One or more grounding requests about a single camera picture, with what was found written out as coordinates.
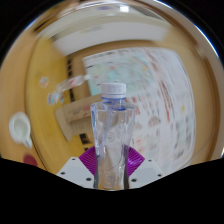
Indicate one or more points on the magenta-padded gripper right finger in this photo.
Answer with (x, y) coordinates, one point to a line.
(148, 171)

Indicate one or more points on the white ceramic mug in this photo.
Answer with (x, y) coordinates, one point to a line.
(19, 128)

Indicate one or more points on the white door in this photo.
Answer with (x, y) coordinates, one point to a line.
(110, 33)

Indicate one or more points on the flat round red coaster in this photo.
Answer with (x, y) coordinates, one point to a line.
(30, 160)

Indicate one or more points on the small colourful sticker card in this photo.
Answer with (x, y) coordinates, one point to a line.
(44, 82)

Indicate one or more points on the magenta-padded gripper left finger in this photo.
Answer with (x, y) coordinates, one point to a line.
(75, 171)

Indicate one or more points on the colourful sticker cards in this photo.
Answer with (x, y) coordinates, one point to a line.
(54, 98)

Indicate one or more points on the clear white-capped water bottle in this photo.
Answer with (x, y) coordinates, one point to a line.
(112, 140)

